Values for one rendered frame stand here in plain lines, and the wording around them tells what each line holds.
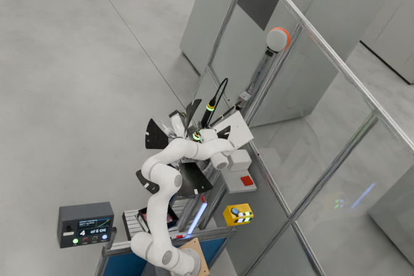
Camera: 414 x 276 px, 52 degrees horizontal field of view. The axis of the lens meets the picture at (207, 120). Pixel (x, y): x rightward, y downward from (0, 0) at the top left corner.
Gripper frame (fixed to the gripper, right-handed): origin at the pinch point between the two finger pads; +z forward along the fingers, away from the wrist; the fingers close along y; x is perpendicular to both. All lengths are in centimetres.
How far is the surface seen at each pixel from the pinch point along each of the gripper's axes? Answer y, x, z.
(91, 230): -68, -33, -41
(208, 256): 27, -100, -37
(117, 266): -42, -90, -36
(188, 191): -5.5, -35.3, -22.4
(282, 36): 57, 43, 38
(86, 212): -71, -26, -35
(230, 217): 21, -46, -39
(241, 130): 40.3, -17.9, 10.3
